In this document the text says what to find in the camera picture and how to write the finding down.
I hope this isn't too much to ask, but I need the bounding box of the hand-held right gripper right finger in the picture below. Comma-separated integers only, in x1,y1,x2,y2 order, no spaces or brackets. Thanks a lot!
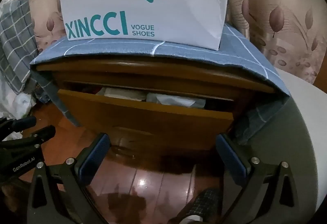
216,133,300,224

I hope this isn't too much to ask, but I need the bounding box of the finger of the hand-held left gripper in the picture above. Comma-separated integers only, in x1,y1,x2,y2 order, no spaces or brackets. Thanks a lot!
0,125,56,150
0,115,37,138

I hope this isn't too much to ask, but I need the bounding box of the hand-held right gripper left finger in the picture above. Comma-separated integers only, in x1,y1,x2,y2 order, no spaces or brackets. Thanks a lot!
27,133,111,224

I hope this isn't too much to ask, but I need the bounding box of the wooden drawer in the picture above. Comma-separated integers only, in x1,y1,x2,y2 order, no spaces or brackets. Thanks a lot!
57,87,235,143

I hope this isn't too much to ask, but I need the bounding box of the white shoe box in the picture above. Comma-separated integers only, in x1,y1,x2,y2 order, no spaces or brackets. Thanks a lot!
59,0,230,51

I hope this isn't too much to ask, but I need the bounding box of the white crumpled fabric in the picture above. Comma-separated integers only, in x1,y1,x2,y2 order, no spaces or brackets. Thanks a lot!
0,91,37,125

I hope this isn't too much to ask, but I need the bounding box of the checked slipper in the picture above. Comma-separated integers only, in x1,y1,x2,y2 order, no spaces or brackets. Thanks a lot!
176,187,221,224

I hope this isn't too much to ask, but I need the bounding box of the white folded cloth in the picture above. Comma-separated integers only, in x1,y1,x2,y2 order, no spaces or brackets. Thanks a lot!
97,87,147,102

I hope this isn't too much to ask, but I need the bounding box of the white crumpled cloth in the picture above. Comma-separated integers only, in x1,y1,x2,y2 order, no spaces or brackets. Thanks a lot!
146,92,206,108

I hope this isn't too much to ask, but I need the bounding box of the grey plaid bedding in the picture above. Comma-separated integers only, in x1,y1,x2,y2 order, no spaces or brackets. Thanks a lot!
0,0,37,97

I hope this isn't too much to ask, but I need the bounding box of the wooden nightstand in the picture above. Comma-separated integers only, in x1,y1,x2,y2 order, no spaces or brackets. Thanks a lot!
36,57,278,160

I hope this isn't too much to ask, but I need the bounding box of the blue checked cloth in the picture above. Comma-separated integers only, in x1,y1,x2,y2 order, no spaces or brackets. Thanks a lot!
29,23,292,146

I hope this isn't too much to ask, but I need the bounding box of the beige leaf print curtain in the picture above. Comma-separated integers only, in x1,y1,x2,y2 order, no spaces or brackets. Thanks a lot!
19,0,327,85

